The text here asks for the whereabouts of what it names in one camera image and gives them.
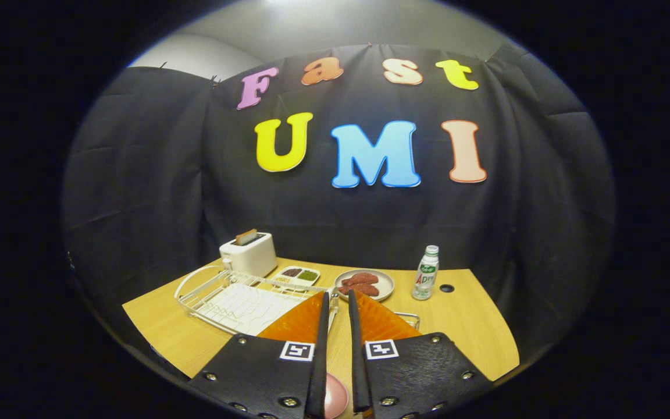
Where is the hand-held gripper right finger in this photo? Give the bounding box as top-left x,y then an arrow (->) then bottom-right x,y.
348,289 -> 494,419

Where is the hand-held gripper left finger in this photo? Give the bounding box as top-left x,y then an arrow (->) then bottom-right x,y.
187,291 -> 331,419

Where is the pink plate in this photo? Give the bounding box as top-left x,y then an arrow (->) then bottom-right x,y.
325,373 -> 350,419

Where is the white wire dish rack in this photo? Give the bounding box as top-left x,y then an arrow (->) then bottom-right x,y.
173,265 -> 340,337

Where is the beige plate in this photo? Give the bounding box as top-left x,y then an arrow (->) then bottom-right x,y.
334,269 -> 395,303

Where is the white divided tray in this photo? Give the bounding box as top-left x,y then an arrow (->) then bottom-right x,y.
272,266 -> 321,290

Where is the white plastic drip tray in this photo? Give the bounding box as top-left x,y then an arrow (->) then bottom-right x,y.
195,283 -> 307,336

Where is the white bottle green label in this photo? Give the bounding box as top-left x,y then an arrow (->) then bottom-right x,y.
412,245 -> 440,301

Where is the white toaster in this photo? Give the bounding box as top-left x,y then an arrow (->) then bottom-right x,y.
219,232 -> 278,278

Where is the black backdrop cloth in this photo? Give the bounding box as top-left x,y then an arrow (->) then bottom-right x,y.
60,44 -> 616,379

